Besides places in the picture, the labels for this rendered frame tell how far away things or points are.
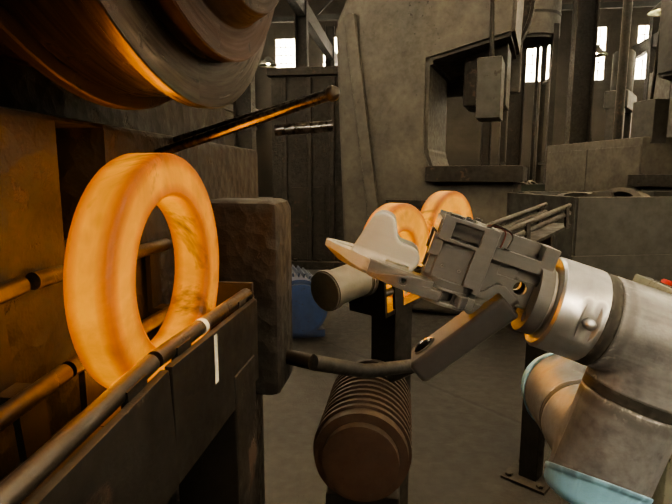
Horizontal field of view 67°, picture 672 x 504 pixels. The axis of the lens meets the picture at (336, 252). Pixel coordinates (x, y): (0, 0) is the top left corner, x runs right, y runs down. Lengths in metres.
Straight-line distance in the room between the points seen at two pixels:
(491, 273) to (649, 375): 0.16
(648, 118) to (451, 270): 3.85
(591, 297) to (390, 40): 2.78
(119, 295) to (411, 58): 2.87
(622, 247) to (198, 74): 2.29
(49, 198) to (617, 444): 0.51
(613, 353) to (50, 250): 0.46
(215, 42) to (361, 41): 2.85
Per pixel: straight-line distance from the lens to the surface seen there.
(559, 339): 0.50
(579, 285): 0.50
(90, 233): 0.35
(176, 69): 0.38
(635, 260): 2.60
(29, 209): 0.40
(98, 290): 0.34
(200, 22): 0.38
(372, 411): 0.69
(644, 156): 4.22
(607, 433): 0.54
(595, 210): 2.46
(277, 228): 0.60
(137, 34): 0.34
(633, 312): 0.51
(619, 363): 0.53
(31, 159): 0.41
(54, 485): 0.27
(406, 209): 0.84
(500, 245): 0.51
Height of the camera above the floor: 0.83
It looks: 8 degrees down
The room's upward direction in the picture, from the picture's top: straight up
